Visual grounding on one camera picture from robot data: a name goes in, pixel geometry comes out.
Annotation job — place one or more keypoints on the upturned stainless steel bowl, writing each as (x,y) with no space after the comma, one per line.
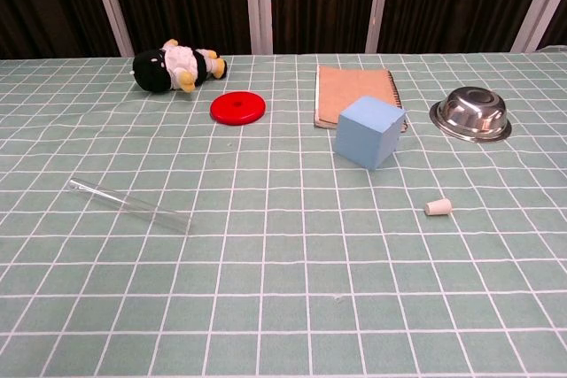
(474,114)

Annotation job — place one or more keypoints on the clear thin rod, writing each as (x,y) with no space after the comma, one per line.
(128,205)

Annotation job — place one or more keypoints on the white frame post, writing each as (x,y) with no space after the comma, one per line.
(378,2)
(111,6)
(259,2)
(538,2)

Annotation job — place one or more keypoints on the green checked tablecloth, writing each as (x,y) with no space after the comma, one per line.
(266,263)

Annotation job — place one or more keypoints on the brown spiral notebook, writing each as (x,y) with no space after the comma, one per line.
(341,86)

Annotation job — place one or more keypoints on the red plastic disc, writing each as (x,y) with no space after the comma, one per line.
(226,110)

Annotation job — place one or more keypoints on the small white rubber stopper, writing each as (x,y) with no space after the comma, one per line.
(439,208)

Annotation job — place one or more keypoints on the light blue foam cube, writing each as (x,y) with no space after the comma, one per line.
(359,139)

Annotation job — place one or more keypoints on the black and white plush toy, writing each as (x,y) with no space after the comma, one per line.
(153,70)

